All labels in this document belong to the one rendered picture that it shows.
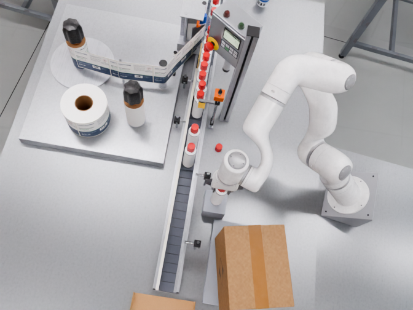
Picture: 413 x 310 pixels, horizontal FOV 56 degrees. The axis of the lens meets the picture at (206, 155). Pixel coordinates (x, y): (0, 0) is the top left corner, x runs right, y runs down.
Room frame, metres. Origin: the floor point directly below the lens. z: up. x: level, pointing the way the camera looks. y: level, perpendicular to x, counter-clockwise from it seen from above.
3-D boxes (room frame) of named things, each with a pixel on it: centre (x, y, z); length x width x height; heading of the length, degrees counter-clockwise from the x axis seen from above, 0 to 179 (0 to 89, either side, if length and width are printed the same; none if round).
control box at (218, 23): (1.01, 0.04, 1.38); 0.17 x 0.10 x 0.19; 62
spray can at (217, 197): (0.49, -0.10, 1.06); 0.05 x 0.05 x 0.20
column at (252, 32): (0.96, -0.03, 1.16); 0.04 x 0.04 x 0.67; 7
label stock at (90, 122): (0.72, 0.58, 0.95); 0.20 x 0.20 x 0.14
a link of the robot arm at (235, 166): (0.49, -0.10, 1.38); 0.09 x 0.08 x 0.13; 75
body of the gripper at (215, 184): (0.49, -0.10, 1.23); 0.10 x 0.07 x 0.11; 97
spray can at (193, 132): (0.73, 0.08, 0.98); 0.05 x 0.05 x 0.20
